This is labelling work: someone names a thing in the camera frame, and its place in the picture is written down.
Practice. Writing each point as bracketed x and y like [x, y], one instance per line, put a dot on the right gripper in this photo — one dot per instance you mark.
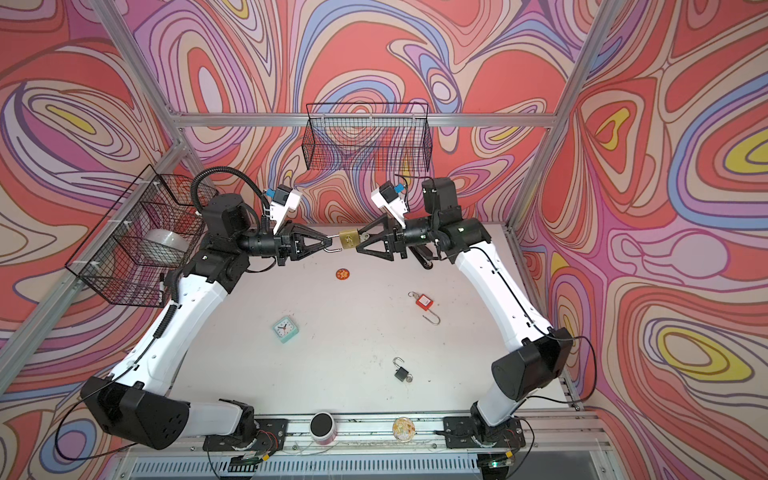
[395, 241]

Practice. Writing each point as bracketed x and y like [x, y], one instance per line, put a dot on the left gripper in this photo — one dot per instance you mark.
[288, 246]

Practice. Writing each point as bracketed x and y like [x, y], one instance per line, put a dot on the brass padlock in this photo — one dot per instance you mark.
[344, 240]

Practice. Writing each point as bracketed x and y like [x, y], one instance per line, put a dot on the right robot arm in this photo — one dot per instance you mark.
[536, 352]

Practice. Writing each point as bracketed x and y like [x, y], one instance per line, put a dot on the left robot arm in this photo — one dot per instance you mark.
[132, 402]

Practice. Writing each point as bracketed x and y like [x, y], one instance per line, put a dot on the small red round disc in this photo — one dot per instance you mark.
[342, 274]

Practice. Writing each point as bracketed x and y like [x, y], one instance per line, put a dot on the black stapler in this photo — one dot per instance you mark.
[426, 260]

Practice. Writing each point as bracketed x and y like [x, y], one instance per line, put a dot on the red padlock with keys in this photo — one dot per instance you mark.
[425, 303]

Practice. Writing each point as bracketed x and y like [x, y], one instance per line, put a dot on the mint green alarm clock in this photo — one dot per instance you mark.
[285, 329]

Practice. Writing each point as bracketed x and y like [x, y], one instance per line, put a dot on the small black padlock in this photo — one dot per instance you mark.
[401, 373]

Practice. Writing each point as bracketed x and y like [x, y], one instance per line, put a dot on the black marker in basket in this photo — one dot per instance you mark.
[161, 287]

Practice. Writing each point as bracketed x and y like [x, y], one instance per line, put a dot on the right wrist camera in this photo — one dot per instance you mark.
[391, 198]

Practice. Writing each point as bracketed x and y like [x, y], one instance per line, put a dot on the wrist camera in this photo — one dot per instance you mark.
[391, 198]
[283, 200]

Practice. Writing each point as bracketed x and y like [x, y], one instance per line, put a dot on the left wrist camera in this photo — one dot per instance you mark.
[283, 200]

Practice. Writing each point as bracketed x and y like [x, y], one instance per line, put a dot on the black wire basket back wall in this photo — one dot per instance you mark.
[392, 137]

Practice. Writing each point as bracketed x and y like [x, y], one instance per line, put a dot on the black wire basket wall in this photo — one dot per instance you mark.
[151, 227]
[392, 137]

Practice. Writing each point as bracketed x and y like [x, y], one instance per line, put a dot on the black wire basket left wall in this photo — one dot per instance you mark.
[151, 227]

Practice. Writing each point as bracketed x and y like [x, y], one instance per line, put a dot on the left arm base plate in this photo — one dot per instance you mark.
[251, 434]

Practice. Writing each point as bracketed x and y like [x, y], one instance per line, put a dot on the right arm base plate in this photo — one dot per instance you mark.
[464, 432]

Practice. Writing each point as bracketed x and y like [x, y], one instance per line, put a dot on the aluminium front rail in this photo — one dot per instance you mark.
[545, 430]

